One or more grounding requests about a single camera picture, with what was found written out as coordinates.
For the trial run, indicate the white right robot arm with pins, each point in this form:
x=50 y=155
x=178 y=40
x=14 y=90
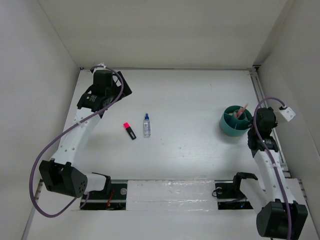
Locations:
x=278 y=214

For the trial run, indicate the clear spray bottle blue cap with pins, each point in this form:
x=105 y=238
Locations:
x=147 y=126

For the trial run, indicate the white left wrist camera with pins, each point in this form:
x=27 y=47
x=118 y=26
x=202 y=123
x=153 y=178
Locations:
x=98 y=66

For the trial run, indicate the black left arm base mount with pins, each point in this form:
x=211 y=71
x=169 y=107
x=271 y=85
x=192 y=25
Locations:
x=114 y=199

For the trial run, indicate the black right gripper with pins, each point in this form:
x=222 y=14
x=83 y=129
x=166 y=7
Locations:
x=275 y=123

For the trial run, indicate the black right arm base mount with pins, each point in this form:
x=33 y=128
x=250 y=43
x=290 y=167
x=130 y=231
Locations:
x=229 y=195

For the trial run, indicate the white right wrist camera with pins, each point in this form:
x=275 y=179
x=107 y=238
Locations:
x=285 y=114

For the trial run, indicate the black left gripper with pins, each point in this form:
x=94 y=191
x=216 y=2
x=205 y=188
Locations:
x=126 y=91

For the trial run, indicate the pink and black highlighter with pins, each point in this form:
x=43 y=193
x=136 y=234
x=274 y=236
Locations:
x=129 y=130

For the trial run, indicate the aluminium rail at right edge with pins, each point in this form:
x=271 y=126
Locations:
x=264 y=143

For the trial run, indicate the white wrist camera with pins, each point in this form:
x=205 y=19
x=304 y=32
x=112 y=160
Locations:
x=285 y=114
x=98 y=66

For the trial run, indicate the pink pen with clear cap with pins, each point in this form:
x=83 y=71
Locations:
x=241 y=111

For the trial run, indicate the teal round divided organizer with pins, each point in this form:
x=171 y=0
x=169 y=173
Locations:
x=233 y=127

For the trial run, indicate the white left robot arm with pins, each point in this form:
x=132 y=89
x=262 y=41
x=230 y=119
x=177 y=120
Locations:
x=62 y=173

